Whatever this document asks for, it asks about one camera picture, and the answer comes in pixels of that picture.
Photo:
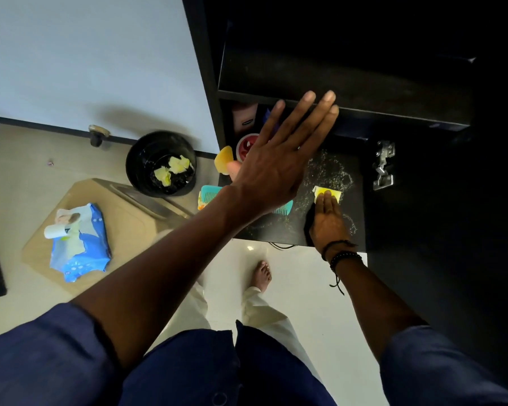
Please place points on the person's right hand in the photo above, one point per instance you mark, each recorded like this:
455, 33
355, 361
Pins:
328, 226

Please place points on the person's left hand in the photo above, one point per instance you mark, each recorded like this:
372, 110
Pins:
275, 164

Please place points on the red cream jar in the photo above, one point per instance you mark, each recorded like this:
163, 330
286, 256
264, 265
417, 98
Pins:
247, 145

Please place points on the yellow cleaning wipe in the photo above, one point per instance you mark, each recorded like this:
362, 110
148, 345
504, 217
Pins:
328, 192

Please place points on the pink makeup sponge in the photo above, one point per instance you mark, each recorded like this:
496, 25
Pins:
233, 169

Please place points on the blue lotion bottle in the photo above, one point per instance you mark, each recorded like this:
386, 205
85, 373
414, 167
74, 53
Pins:
266, 118

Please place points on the yellow makeup sponge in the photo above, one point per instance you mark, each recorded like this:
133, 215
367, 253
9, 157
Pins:
223, 159

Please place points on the pink lotion bottle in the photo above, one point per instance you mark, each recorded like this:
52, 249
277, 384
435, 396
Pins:
244, 118

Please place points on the teal comb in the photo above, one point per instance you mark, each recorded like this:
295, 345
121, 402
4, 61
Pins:
209, 193

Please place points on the person's left forearm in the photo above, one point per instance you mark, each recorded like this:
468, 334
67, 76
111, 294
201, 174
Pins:
161, 283

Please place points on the person's right forearm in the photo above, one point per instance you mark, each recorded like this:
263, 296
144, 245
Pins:
376, 300

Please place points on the person's right foot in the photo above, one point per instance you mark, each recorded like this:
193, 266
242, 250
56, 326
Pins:
261, 275

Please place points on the silver cabinet hinge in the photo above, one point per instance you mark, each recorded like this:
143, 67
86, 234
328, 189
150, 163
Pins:
383, 164

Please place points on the crumpled yellow wipe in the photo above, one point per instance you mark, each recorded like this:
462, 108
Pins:
178, 164
163, 175

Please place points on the black cabinet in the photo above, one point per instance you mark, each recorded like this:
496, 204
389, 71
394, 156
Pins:
448, 207

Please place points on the black shelf board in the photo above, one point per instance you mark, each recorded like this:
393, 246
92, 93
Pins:
364, 80

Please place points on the black waste bin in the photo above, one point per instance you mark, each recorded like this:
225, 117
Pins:
144, 160

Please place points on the beige plastic stool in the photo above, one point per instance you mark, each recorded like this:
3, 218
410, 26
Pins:
122, 224

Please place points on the white cabinet door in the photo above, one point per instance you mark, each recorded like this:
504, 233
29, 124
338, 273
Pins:
89, 71

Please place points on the blue wipes packet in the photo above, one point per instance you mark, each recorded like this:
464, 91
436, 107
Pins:
86, 253

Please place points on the navy blue shirt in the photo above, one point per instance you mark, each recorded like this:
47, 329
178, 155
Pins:
173, 376

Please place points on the small white roll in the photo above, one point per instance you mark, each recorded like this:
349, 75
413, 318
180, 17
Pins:
56, 231

